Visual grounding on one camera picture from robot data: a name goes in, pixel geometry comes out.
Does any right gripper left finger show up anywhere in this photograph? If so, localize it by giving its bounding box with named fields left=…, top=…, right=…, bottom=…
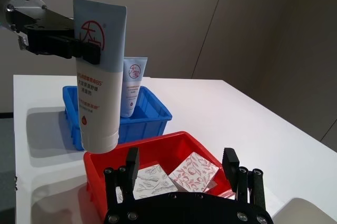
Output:
left=103, top=147, right=140, bottom=213

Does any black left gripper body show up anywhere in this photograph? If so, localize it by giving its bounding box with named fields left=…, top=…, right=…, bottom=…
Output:
left=23, top=22, right=78, bottom=60

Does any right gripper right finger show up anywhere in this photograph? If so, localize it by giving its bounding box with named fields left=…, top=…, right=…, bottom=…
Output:
left=222, top=147, right=267, bottom=210

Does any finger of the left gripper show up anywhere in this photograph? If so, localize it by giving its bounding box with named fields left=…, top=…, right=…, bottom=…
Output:
left=67, top=37, right=103, bottom=66

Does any large blue white tube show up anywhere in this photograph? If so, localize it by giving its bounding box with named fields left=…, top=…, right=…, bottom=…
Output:
left=72, top=0, right=129, bottom=154

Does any red plastic bin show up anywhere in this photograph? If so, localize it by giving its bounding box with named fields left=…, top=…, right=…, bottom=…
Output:
left=83, top=131, right=237, bottom=216

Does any grey floral print box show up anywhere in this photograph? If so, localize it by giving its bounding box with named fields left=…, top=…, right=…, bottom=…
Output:
left=115, top=162, right=177, bottom=204

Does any red floral print box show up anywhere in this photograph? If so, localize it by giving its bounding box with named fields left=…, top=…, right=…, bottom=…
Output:
left=168, top=151, right=222, bottom=192

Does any blue plastic bin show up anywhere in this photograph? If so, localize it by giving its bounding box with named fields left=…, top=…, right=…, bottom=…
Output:
left=62, top=85, right=173, bottom=152

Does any small blue white tube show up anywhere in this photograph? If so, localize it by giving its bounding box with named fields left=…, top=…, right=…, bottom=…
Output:
left=120, top=56, right=148, bottom=119

